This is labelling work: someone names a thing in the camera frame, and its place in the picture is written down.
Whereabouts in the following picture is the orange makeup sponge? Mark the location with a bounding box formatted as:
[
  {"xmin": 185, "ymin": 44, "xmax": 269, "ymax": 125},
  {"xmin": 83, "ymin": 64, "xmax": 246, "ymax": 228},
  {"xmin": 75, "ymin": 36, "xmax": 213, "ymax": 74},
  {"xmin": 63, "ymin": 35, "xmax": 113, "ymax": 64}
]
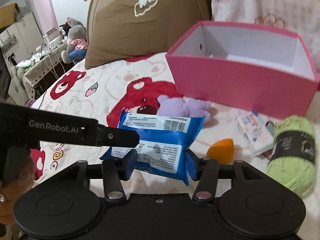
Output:
[{"xmin": 206, "ymin": 139, "xmax": 234, "ymax": 164}]

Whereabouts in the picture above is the blue wet wipes pack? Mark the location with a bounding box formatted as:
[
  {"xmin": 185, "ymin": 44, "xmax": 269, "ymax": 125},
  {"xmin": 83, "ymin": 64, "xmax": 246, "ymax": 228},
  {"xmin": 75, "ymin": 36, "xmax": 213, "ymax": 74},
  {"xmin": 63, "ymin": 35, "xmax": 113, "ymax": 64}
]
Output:
[{"xmin": 100, "ymin": 109, "xmax": 206, "ymax": 186}]

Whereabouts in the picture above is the purple plush toy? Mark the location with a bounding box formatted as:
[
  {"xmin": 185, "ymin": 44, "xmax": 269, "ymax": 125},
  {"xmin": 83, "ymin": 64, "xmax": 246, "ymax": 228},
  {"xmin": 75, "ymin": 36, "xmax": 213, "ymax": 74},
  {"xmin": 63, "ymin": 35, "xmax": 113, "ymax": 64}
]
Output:
[{"xmin": 157, "ymin": 95, "xmax": 211, "ymax": 123}]

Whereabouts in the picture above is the green yarn ball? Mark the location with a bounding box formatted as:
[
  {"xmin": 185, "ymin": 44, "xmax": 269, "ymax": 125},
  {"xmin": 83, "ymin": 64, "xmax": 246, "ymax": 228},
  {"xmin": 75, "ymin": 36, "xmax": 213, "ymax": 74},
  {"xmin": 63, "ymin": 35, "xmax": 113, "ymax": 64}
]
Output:
[{"xmin": 266, "ymin": 115, "xmax": 317, "ymax": 197}]

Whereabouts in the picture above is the person's left hand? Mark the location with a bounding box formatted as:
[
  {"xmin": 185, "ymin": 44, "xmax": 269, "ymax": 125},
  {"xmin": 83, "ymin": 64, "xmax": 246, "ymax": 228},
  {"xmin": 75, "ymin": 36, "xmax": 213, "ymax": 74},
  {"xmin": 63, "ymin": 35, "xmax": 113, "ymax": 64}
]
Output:
[{"xmin": 0, "ymin": 152, "xmax": 36, "ymax": 225}]

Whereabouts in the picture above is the cluttered bedside table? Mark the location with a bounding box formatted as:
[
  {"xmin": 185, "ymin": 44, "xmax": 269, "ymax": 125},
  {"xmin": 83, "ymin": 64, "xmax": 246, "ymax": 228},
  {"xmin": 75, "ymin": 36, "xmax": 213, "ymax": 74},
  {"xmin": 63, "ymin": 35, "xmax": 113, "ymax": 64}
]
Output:
[{"xmin": 22, "ymin": 41, "xmax": 73, "ymax": 100}]

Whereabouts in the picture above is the white tissue packet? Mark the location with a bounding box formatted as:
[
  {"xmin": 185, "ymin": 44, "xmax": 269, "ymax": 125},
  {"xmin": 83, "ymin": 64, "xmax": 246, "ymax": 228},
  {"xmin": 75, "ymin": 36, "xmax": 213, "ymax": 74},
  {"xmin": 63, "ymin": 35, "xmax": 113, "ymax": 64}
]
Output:
[{"xmin": 235, "ymin": 111, "xmax": 273, "ymax": 156}]

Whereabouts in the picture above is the white cabinet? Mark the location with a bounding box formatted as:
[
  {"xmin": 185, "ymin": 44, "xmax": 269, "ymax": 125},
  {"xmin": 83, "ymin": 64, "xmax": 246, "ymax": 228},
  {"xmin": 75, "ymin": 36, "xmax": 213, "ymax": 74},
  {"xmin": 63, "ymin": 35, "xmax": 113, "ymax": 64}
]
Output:
[{"xmin": 1, "ymin": 12, "xmax": 43, "ymax": 68}]

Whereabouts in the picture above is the grey plush toy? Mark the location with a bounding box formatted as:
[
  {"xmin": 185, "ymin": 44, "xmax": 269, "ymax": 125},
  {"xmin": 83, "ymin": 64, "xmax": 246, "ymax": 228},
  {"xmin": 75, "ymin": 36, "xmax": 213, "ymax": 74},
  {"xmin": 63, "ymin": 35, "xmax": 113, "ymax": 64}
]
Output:
[{"xmin": 61, "ymin": 24, "xmax": 88, "ymax": 64}]

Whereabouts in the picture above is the black white plush toy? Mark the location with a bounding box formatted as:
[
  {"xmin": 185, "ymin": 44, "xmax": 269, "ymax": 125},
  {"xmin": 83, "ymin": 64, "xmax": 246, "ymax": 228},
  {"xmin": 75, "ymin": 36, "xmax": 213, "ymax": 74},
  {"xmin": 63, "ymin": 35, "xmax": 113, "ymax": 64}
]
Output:
[{"xmin": 59, "ymin": 17, "xmax": 84, "ymax": 40}]

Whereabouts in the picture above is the brown pillow with cloud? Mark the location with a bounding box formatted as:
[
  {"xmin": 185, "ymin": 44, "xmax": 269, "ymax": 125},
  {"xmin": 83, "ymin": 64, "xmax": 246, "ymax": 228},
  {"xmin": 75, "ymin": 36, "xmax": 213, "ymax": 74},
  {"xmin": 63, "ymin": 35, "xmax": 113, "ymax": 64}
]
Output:
[{"xmin": 85, "ymin": 0, "xmax": 212, "ymax": 69}]

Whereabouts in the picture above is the pink curtain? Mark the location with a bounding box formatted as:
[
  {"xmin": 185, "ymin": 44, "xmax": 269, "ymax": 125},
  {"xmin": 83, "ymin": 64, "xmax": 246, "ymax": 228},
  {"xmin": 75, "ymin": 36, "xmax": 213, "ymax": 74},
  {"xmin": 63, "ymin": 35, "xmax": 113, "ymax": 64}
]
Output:
[{"xmin": 31, "ymin": 0, "xmax": 58, "ymax": 34}]

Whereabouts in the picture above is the pink cardboard box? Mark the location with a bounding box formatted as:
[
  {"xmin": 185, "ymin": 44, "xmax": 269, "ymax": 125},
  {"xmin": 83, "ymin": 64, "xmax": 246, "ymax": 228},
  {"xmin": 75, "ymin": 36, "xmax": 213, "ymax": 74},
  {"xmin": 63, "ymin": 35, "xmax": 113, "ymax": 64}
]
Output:
[{"xmin": 166, "ymin": 21, "xmax": 319, "ymax": 119}]

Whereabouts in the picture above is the pink floral pillow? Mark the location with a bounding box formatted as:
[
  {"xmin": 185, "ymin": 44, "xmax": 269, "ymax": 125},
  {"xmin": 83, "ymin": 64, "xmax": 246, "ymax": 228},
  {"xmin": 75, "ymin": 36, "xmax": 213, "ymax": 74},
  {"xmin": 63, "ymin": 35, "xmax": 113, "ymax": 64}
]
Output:
[{"xmin": 211, "ymin": 0, "xmax": 320, "ymax": 69}]

